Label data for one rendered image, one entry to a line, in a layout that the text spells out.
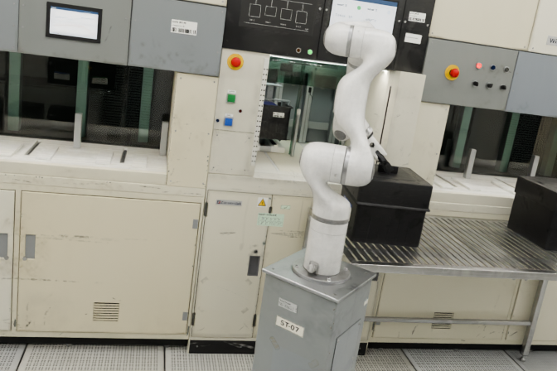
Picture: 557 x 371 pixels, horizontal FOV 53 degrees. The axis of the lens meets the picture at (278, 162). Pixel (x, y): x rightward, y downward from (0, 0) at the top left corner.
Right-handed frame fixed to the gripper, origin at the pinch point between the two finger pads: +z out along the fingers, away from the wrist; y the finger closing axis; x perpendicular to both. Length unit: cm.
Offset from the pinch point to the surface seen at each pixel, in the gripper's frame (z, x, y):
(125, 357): 5, 141, 17
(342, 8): -57, -26, 27
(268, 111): -33, 26, 77
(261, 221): -5, 57, 25
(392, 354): 96, 50, 33
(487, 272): 45, -5, -30
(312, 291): -5, 45, -57
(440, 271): 31.9, 9.0, -31.7
